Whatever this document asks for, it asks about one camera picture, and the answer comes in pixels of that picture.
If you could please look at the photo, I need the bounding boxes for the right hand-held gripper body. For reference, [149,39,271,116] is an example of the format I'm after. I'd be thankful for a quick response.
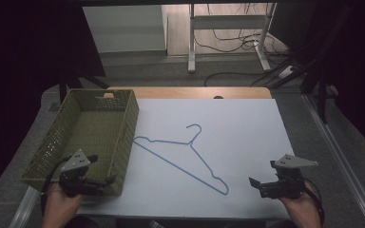
[258,153,319,200]

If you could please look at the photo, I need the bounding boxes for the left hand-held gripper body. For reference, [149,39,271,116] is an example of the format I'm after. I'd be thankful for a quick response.
[58,148,108,198]

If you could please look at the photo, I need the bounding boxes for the person's left hand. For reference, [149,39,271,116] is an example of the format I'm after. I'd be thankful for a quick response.
[41,182,86,224]

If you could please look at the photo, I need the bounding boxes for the person's right hand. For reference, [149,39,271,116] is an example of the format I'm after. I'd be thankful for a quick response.
[278,182,323,223]

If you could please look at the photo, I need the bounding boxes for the green plastic basket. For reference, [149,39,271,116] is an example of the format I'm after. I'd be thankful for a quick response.
[20,88,140,197]

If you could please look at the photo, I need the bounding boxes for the black metal stand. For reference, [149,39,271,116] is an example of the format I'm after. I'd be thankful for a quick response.
[299,3,355,125]
[58,63,110,103]

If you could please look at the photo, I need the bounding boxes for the white power strip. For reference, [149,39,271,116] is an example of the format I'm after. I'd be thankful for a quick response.
[278,65,297,80]

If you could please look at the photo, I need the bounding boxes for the grey cabinet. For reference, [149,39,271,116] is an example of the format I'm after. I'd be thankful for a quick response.
[82,4,169,55]

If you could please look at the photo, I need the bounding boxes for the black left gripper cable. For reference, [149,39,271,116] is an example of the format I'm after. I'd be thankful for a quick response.
[40,155,74,217]

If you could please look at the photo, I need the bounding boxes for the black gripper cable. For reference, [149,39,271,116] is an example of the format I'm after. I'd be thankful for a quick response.
[40,155,74,217]
[299,176,327,227]

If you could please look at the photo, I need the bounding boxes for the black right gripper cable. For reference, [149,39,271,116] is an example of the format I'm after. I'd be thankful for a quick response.
[299,176,327,227]

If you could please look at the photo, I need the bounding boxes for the aluminium rail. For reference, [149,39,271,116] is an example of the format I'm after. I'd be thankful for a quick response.
[301,94,365,228]
[9,185,43,228]

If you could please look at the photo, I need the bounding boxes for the blue wire clothes hanger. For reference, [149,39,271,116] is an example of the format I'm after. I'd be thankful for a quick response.
[132,123,230,196]

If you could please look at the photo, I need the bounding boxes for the black floor cables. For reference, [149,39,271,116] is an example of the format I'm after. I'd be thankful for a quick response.
[192,3,298,88]

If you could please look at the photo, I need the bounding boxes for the white metal desk frame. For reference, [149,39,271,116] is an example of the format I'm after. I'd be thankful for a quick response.
[187,3,279,74]

